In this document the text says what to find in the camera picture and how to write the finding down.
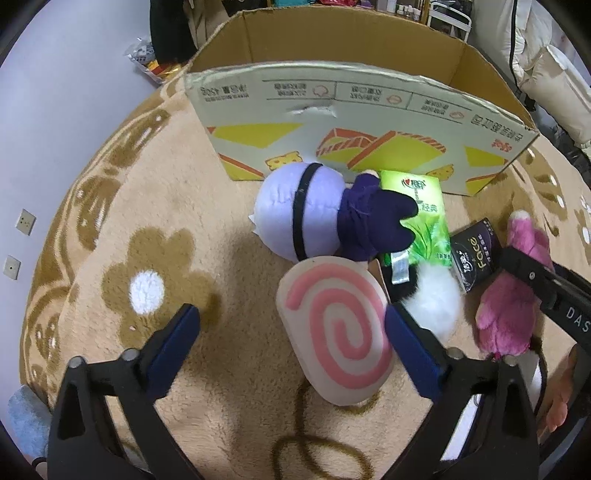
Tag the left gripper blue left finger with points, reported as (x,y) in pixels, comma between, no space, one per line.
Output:
(167,349)

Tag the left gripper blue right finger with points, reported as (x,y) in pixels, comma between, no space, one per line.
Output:
(419,350)

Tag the pink fuzzy plush toy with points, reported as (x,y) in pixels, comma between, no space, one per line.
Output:
(508,308)

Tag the pink swirl fishcake plush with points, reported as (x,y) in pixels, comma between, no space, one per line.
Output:
(334,312)

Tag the person's right hand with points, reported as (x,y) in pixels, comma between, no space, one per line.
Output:
(558,411)

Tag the black fur headband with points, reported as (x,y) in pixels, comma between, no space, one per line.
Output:
(539,381)

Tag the white fluffy plush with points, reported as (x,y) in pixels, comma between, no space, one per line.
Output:
(435,299)

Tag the black Face tissue pack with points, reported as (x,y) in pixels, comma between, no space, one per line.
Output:
(475,252)

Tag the green tissue pack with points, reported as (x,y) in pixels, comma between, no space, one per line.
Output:
(432,239)

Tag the beige patterned round rug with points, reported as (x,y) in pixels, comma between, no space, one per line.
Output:
(155,222)

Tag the purple doll plush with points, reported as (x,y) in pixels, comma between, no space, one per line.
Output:
(306,210)

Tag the cream hanging coat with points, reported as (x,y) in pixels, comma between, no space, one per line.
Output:
(528,46)

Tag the open cardboard box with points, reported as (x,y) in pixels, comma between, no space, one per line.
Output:
(354,89)

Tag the white utility cart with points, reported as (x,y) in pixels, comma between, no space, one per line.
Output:
(452,17)

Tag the lower wall socket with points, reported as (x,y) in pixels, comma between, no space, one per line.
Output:
(11,267)

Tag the wall socket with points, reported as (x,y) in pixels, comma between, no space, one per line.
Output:
(25,222)
(11,267)

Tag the upper wall socket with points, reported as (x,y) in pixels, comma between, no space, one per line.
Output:
(25,222)

